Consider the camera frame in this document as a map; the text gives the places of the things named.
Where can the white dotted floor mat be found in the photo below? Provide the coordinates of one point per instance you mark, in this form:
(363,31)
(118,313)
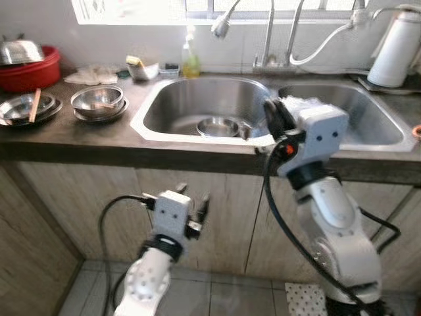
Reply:
(302,299)

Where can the white ceramic bowl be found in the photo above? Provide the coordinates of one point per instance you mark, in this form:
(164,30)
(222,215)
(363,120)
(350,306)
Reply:
(146,74)

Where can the plain gooseneck faucet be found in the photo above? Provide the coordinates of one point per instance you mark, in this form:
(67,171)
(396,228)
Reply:
(294,33)

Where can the flat-bottomed steel dish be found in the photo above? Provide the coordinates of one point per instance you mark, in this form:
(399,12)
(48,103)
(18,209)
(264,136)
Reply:
(217,128)

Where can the yellow sponge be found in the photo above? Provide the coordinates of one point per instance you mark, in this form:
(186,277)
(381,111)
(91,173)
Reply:
(135,60)

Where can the steel plate under large bowl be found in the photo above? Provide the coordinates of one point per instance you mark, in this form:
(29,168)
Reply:
(123,112)

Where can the dark kettle tray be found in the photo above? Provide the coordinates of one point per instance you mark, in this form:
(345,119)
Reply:
(368,84)

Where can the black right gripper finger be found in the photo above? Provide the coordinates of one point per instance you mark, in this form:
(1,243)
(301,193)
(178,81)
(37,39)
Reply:
(271,117)
(287,115)

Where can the large steel bowl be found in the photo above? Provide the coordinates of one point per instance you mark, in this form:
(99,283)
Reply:
(89,97)

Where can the upturned steel pan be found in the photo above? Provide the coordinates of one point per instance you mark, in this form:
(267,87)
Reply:
(20,52)

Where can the wooden chopstick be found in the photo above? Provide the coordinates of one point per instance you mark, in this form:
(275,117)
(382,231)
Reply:
(34,105)
(105,104)

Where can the white kettle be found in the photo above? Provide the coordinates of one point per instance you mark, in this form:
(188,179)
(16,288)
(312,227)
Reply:
(395,52)

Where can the wide steel plate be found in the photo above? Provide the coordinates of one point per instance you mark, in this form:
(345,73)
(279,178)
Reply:
(58,110)

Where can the white window frame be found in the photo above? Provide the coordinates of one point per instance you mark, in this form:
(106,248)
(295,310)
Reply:
(197,6)

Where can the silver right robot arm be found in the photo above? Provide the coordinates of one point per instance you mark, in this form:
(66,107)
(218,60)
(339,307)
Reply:
(335,224)

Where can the double stainless steel sink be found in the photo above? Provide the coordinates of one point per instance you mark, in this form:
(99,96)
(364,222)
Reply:
(197,99)

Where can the yellow dish soap pump bottle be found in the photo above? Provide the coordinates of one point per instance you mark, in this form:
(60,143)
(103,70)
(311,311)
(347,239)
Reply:
(191,66)

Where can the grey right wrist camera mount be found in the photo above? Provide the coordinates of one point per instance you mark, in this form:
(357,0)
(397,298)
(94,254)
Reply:
(319,135)

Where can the white dish cloth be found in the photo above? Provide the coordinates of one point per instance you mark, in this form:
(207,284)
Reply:
(95,76)

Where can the wood-grain base cabinet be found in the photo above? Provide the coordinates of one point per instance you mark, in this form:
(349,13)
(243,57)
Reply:
(223,210)

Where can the small white soap dish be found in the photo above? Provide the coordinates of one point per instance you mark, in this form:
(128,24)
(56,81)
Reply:
(170,71)

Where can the orange plastic item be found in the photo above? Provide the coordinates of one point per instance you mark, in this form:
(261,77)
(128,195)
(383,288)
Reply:
(416,131)

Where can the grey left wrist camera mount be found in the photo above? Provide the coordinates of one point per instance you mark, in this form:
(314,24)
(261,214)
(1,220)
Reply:
(172,214)

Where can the red plastic basin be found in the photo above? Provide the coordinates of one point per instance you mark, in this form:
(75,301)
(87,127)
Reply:
(33,78)

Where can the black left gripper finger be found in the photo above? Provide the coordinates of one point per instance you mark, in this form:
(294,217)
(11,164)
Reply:
(181,189)
(204,207)

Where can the clear plastic bag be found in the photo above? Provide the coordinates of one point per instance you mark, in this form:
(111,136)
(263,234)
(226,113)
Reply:
(306,103)

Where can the gooseneck faucet with spray head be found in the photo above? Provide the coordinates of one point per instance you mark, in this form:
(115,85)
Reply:
(221,26)

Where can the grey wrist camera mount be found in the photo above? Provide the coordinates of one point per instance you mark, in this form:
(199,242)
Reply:
(172,214)
(319,135)

